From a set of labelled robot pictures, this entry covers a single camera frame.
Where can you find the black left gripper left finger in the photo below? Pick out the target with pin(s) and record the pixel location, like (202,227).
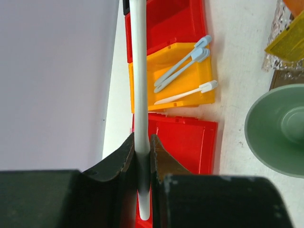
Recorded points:
(103,196)

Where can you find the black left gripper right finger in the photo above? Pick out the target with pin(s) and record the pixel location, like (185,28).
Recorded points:
(242,202)

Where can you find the white toothbrush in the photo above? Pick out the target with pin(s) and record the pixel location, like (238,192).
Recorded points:
(203,88)
(141,138)

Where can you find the green cup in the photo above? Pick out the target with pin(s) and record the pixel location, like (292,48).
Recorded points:
(274,129)

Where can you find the yellow toothpaste tube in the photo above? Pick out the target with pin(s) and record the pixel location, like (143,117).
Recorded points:
(289,44)

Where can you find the clear textured glass holder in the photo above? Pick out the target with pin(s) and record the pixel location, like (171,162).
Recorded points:
(282,19)

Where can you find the orange toothpaste tube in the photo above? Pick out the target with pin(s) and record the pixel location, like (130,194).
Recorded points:
(295,6)

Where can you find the brown oval wooden tray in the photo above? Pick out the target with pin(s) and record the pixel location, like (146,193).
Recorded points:
(284,77)

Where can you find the red toothpaste bin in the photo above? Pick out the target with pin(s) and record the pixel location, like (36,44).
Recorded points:
(174,21)

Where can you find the yellow bin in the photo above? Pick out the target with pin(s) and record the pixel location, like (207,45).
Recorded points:
(161,61)

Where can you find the black bin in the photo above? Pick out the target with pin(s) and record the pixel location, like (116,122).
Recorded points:
(126,7)

